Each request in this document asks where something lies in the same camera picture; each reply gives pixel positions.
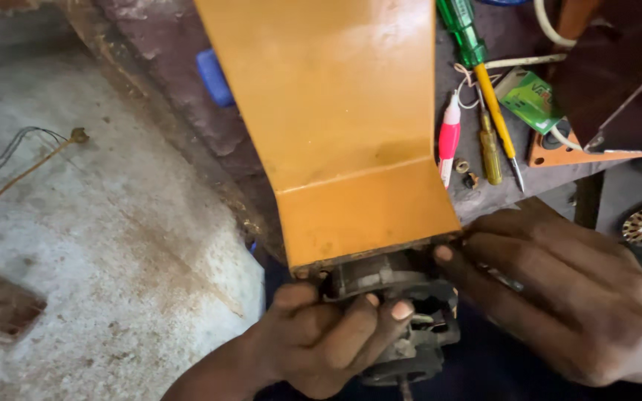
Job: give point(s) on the dark wooden table leg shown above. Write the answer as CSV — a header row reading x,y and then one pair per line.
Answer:
x,y
587,200

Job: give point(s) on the green cardboard packet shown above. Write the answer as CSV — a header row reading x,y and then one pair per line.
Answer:
x,y
530,100

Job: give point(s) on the small yellow screwdriver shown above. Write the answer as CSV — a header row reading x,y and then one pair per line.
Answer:
x,y
490,150

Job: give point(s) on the rusty rod with brass end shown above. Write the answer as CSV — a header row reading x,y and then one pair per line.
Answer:
x,y
37,164

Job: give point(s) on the dark brown fan blade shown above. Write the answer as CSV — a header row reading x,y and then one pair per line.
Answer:
x,y
616,67

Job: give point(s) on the brown wooden piece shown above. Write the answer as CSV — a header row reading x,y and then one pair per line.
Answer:
x,y
574,16

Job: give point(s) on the person's right hand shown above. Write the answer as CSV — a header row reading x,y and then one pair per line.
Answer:
x,y
588,301

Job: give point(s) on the pink and white tester pen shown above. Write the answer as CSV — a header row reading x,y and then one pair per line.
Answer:
x,y
449,136

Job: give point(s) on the orange switchboard with black socket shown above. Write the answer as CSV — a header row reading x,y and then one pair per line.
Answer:
x,y
555,153

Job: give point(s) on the orange metal fan blade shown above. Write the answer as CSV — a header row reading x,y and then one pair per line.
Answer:
x,y
332,111

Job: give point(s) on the grey fan motor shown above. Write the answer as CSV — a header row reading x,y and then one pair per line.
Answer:
x,y
404,278

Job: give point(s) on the person's left hand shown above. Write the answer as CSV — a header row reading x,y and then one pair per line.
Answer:
x,y
310,345

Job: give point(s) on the silver metal tool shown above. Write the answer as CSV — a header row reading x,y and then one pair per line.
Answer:
x,y
502,277

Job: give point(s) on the small brass nut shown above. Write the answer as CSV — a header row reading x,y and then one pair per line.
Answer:
x,y
461,165
471,180

